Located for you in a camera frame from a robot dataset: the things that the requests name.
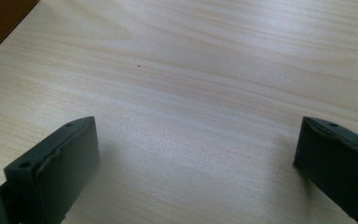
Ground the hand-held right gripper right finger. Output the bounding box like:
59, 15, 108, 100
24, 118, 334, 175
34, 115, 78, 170
293, 116, 358, 224

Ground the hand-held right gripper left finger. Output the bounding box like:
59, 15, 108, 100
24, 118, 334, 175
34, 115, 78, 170
0, 116, 101, 224

